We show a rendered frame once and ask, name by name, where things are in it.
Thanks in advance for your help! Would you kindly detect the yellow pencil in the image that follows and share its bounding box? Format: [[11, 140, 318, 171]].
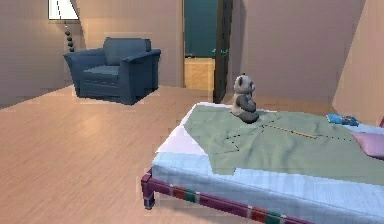
[[267, 123, 318, 140]]

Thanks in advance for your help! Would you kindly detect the blue book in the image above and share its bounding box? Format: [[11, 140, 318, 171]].
[[325, 113, 360, 128]]

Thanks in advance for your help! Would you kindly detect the green blanket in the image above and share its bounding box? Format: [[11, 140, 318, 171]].
[[183, 104, 384, 187]]

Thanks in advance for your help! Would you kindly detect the blue armchair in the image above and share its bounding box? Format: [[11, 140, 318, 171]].
[[63, 36, 162, 106]]

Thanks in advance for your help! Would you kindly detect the pink pillow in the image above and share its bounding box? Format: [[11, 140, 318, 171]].
[[351, 131, 384, 160]]

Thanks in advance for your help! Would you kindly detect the grey panda plush toy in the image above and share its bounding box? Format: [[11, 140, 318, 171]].
[[230, 73, 260, 125]]

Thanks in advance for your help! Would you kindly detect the bed with purple frame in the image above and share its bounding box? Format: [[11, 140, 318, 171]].
[[140, 101, 384, 224]]

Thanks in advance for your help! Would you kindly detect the dark brown room door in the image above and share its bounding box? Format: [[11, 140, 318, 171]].
[[212, 0, 234, 104]]

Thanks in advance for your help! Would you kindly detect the white shade floor lamp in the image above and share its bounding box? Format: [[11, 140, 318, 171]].
[[47, 0, 80, 53]]

